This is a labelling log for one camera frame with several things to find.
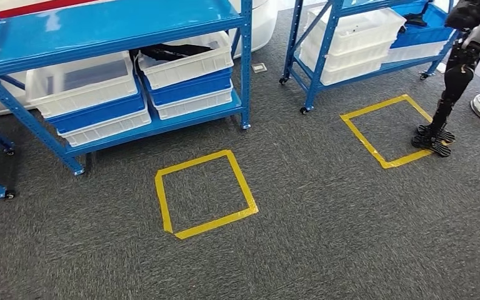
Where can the black plastic part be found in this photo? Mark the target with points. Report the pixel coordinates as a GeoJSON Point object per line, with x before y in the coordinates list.
{"type": "Point", "coordinates": [169, 51]}
{"type": "Point", "coordinates": [416, 20]}

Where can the white plastic crate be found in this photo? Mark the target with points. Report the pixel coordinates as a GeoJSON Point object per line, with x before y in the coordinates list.
{"type": "Point", "coordinates": [360, 31]}
{"type": "Point", "coordinates": [194, 105]}
{"type": "Point", "coordinates": [107, 129]}
{"type": "Point", "coordinates": [347, 56]}
{"type": "Point", "coordinates": [190, 66]}
{"type": "Point", "coordinates": [82, 97]}
{"type": "Point", "coordinates": [414, 51]}
{"type": "Point", "coordinates": [347, 72]}

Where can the blue plastic crate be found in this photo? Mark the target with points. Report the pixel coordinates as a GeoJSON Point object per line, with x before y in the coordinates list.
{"type": "Point", "coordinates": [99, 112]}
{"type": "Point", "coordinates": [426, 37]}
{"type": "Point", "coordinates": [190, 89]}

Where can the silver floor outlet plate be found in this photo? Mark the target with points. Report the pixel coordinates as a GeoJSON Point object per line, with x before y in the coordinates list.
{"type": "Point", "coordinates": [259, 68]}

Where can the yellow floor tape square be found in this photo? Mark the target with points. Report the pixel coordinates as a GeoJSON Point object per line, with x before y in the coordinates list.
{"type": "Point", "coordinates": [364, 138]}

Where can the white car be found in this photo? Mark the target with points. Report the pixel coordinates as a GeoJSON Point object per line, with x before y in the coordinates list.
{"type": "Point", "coordinates": [260, 25]}

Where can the black humanoid robot leg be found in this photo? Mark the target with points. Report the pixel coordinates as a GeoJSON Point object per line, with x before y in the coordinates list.
{"type": "Point", "coordinates": [455, 82]}

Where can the red barrier belt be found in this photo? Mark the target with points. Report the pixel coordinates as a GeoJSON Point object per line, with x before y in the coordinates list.
{"type": "Point", "coordinates": [24, 9]}

